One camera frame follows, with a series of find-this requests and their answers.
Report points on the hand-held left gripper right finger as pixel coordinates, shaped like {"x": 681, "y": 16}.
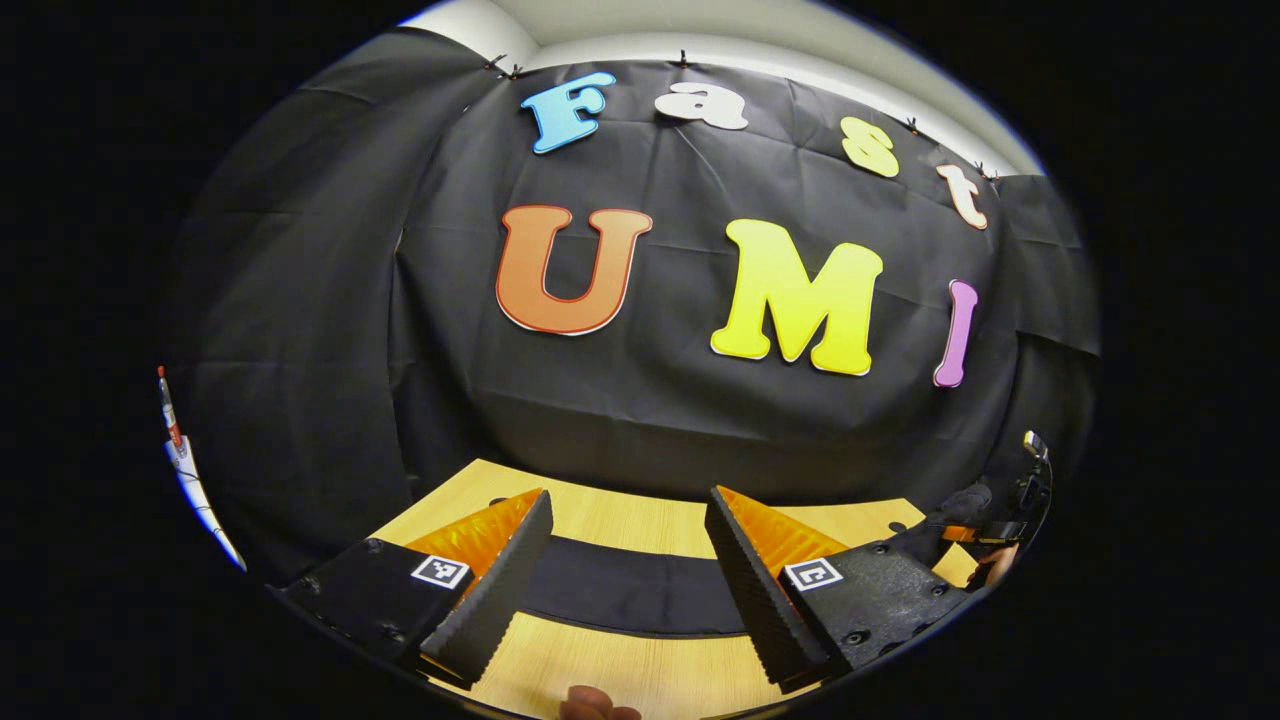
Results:
{"x": 750, "y": 590}

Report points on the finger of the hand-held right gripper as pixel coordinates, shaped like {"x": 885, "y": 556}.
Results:
{"x": 960, "y": 505}

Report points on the white pedestal table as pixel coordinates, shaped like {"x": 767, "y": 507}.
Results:
{"x": 200, "y": 495}

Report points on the black backdrop cloth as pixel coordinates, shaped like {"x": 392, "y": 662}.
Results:
{"x": 640, "y": 430}

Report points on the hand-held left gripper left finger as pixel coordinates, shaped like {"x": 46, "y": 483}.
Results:
{"x": 500, "y": 590}

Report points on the black jeans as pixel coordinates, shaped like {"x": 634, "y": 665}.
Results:
{"x": 630, "y": 590}

